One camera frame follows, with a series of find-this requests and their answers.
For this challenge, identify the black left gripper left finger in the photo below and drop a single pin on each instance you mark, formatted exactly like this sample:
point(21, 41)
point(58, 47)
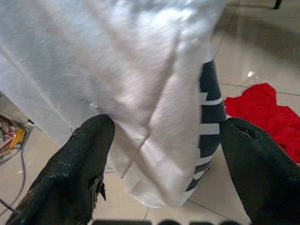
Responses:
point(70, 168)

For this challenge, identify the white table black legs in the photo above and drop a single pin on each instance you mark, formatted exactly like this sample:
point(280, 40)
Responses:
point(277, 4)

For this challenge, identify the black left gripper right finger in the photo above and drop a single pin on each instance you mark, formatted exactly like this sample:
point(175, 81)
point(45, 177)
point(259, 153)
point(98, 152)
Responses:
point(264, 175)

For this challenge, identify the white T-shirt red black print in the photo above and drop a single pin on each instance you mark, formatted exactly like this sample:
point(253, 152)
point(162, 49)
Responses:
point(93, 70)

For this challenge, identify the red polo shirt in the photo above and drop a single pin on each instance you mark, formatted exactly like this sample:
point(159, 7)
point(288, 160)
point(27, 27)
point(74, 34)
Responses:
point(262, 110)

